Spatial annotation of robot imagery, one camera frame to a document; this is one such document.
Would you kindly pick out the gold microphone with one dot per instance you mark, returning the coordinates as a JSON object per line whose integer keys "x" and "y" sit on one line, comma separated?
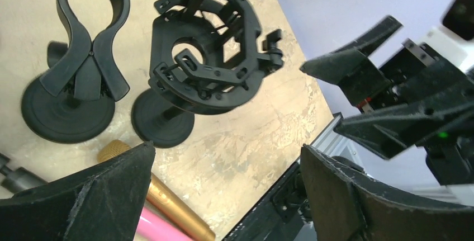
{"x": 177, "y": 211}

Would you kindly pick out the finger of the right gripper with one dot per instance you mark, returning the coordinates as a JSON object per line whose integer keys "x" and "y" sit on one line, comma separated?
{"x": 350, "y": 68}
{"x": 391, "y": 131}

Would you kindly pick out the black mic clip adapter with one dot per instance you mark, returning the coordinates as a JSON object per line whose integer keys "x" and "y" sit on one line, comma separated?
{"x": 20, "y": 179}

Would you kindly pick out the pink microphone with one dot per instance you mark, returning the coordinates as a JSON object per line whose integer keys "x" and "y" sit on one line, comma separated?
{"x": 154, "y": 228}

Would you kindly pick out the gold mic shock-mount stand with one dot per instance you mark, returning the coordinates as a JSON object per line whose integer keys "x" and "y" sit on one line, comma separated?
{"x": 204, "y": 61}

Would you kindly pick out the pink mic round-base stand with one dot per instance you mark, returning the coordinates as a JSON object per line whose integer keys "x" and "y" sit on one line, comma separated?
{"x": 74, "y": 100}

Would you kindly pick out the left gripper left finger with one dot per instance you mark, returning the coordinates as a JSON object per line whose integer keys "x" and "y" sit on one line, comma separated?
{"x": 102, "y": 202}

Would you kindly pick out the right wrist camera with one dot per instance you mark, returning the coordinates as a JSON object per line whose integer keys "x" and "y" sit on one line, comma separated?
{"x": 453, "y": 38}

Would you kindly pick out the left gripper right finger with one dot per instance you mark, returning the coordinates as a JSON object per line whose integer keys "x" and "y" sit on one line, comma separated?
{"x": 346, "y": 204}

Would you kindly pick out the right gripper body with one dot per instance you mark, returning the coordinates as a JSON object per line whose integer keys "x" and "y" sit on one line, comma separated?
{"x": 420, "y": 75}

